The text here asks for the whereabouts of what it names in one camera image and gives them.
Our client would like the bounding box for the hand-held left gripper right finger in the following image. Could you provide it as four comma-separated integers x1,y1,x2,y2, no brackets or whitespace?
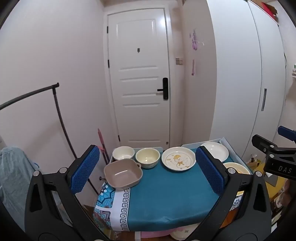
187,146,271,241

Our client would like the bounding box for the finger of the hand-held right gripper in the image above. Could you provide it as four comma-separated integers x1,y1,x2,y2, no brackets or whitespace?
252,134,278,154
277,126,296,140

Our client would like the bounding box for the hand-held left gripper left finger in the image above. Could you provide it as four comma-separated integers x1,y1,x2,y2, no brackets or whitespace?
24,145,109,241

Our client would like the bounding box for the plain white plate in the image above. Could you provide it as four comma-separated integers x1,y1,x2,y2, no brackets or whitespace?
200,142,229,163

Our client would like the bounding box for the cream plate with yellow print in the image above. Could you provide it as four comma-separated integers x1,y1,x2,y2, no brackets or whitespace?
222,162,251,197

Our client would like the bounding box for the large white tray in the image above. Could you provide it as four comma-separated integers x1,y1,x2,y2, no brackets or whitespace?
181,137,255,175

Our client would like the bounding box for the duck print plate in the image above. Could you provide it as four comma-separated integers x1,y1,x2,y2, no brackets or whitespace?
161,146,197,172

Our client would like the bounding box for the pink square dish with handles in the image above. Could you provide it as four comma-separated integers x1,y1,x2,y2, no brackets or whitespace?
104,159,142,192

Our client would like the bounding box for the white bowl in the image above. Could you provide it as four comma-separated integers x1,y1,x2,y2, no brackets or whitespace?
112,146,135,161

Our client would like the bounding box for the cream bowl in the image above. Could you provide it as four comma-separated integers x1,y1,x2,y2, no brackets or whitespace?
135,148,161,169

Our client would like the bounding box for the grey board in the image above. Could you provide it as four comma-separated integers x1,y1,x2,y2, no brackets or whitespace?
265,173,279,186

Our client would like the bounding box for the brown paper bag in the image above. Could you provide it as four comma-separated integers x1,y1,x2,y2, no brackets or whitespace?
247,157,264,170

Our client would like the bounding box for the yellow stool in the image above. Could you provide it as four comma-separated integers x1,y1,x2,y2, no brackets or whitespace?
264,173,292,200

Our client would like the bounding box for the teal patterned tablecloth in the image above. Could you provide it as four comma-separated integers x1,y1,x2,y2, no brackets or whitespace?
93,148,246,232

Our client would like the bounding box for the white basin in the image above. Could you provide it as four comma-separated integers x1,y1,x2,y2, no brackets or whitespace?
170,226,197,240

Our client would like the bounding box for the light blue garment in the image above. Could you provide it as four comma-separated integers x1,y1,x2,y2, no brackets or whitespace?
0,146,38,209

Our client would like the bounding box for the white wardrobe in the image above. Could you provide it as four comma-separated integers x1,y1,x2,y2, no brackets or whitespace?
206,0,292,158

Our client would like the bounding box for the black clothes rack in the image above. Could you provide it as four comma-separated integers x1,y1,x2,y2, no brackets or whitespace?
0,83,102,195

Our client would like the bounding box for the white panelled door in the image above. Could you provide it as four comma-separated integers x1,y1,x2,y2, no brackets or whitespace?
107,8,171,149

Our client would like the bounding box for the red and cardboard box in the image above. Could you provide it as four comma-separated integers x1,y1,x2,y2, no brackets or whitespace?
251,0,281,24

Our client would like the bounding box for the black door lock handle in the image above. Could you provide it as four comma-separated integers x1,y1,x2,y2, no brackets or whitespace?
157,77,169,100

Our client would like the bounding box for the purple flower wall sticker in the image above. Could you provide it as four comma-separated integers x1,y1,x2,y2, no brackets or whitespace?
189,29,205,52

